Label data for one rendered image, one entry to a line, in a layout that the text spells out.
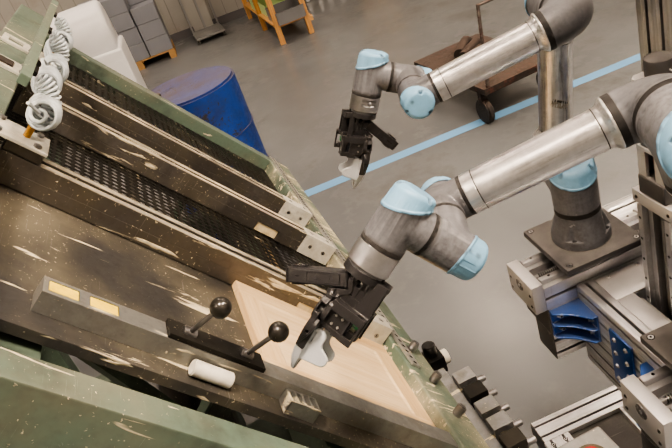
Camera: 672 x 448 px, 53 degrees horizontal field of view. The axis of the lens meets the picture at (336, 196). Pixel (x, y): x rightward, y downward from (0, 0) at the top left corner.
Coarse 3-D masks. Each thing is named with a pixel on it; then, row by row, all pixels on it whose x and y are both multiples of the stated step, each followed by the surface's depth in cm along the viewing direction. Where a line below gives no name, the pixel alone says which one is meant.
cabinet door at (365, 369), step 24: (240, 288) 161; (264, 312) 156; (288, 312) 166; (264, 336) 145; (288, 336) 153; (264, 360) 135; (288, 360) 142; (336, 360) 158; (360, 360) 167; (384, 360) 176; (336, 384) 145; (360, 384) 154; (384, 384) 162; (408, 408) 158
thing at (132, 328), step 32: (64, 320) 108; (96, 320) 110; (128, 320) 112; (160, 320) 119; (160, 352) 116; (192, 352) 118; (256, 384) 125; (288, 384) 127; (320, 384) 135; (352, 416) 136; (384, 416) 140
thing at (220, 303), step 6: (216, 300) 112; (222, 300) 112; (228, 300) 113; (210, 306) 112; (216, 306) 111; (222, 306) 111; (228, 306) 112; (210, 312) 112; (216, 312) 111; (222, 312) 111; (228, 312) 112; (204, 318) 115; (210, 318) 115; (216, 318) 113; (222, 318) 112; (198, 324) 116; (186, 330) 118; (192, 330) 118; (192, 336) 118
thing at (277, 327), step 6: (276, 324) 118; (282, 324) 118; (270, 330) 117; (276, 330) 117; (282, 330) 117; (288, 330) 118; (270, 336) 117; (276, 336) 117; (282, 336) 117; (258, 342) 122; (264, 342) 121; (276, 342) 118; (240, 348) 125; (246, 348) 125; (252, 348) 123; (258, 348) 122; (246, 354) 124; (252, 354) 124
